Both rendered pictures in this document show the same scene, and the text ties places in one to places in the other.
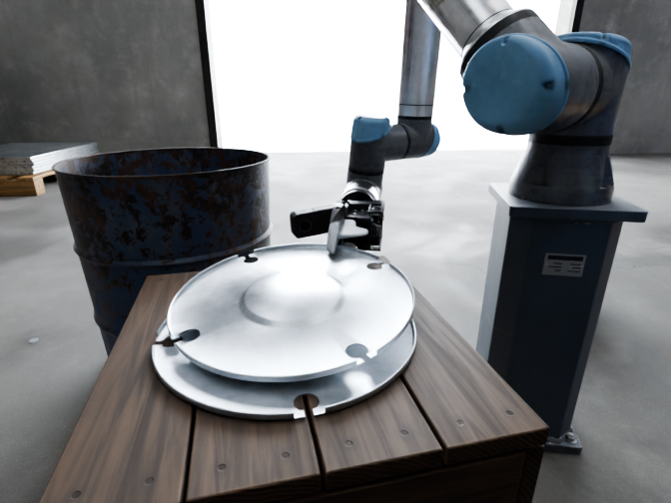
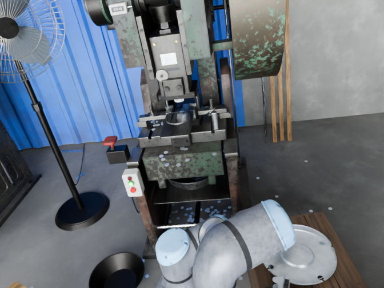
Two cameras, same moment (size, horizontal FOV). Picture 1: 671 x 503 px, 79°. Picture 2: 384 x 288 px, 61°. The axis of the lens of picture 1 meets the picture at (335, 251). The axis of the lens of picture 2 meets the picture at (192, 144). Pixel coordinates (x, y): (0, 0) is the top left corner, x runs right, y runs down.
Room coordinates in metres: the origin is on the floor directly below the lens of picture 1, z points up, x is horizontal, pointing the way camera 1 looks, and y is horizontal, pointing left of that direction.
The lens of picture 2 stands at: (1.36, -0.05, 1.47)
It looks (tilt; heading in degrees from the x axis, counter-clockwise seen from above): 31 degrees down; 195
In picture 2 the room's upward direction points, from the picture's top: 10 degrees counter-clockwise
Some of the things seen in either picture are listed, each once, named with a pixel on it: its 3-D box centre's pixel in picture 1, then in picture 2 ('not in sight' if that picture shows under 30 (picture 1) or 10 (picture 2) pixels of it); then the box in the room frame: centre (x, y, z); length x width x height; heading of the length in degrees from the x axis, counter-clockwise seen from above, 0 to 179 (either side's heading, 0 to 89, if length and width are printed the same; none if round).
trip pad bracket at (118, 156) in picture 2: not in sight; (121, 163); (0.12, -0.77, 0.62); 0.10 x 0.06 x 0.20; 96
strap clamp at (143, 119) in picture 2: not in sight; (151, 115); (-0.12, -0.65, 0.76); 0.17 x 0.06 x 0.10; 96
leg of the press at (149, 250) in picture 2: not in sight; (150, 150); (-0.25, -0.76, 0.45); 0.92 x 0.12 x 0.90; 6
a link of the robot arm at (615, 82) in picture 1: (576, 86); (176, 252); (0.66, -0.36, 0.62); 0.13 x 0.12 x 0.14; 127
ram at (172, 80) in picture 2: not in sight; (171, 62); (-0.10, -0.48, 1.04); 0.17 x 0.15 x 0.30; 6
